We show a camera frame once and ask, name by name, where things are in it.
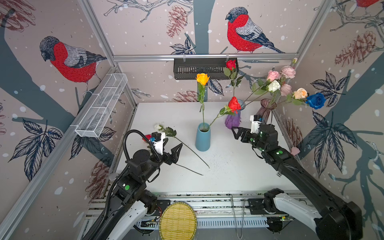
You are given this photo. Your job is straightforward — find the white rose flower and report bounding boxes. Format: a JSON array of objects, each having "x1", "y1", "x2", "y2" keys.
[
  {"x1": 244, "y1": 80, "x2": 281, "y2": 108},
  {"x1": 154, "y1": 124, "x2": 210, "y2": 168}
]

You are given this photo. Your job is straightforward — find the smoky pink glass vase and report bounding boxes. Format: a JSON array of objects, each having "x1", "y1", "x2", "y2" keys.
[{"x1": 256, "y1": 99, "x2": 277, "y2": 124}]

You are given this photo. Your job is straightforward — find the pink carnation flower stem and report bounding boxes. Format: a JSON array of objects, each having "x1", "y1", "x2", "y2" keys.
[{"x1": 280, "y1": 84, "x2": 292, "y2": 97}]

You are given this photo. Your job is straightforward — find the cream peach rose stem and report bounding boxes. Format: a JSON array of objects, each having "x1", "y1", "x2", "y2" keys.
[{"x1": 278, "y1": 88, "x2": 308, "y2": 106}]

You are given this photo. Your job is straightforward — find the pink rose flower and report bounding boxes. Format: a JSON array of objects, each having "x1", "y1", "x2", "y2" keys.
[{"x1": 245, "y1": 70, "x2": 282, "y2": 102}]

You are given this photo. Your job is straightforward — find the blue rose flower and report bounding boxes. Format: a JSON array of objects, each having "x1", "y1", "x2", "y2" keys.
[{"x1": 306, "y1": 93, "x2": 326, "y2": 110}]

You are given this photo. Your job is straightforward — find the dark red rose flower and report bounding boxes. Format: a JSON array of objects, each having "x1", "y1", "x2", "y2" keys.
[{"x1": 224, "y1": 60, "x2": 244, "y2": 97}]

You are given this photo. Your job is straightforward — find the orange rose flower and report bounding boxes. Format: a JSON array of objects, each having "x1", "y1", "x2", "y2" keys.
[{"x1": 196, "y1": 73, "x2": 210, "y2": 132}]

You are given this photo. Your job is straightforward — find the blue purple glass vase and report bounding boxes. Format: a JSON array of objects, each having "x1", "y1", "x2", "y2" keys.
[{"x1": 225, "y1": 100, "x2": 246, "y2": 130}]

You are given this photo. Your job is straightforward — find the teal ceramic vase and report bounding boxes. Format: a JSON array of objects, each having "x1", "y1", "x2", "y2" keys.
[{"x1": 195, "y1": 123, "x2": 211, "y2": 152}]

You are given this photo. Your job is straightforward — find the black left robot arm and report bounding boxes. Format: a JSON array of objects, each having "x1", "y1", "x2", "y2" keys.
[{"x1": 83, "y1": 130, "x2": 183, "y2": 240}]

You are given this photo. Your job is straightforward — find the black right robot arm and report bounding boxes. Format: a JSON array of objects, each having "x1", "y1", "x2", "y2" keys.
[{"x1": 232, "y1": 115, "x2": 363, "y2": 240}]

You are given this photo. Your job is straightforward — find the pink silicone spatula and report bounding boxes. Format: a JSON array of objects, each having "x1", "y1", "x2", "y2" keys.
[{"x1": 291, "y1": 147, "x2": 301, "y2": 156}]

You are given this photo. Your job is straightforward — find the yellow woven round mat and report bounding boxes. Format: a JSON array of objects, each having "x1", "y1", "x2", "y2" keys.
[{"x1": 159, "y1": 202, "x2": 198, "y2": 240}]

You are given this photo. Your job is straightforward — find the white mesh wall shelf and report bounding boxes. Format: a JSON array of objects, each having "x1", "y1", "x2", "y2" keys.
[{"x1": 75, "y1": 73, "x2": 128, "y2": 138}]

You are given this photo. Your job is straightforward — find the black hanging wire basket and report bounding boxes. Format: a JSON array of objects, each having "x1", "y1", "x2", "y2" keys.
[{"x1": 174, "y1": 58, "x2": 239, "y2": 80}]

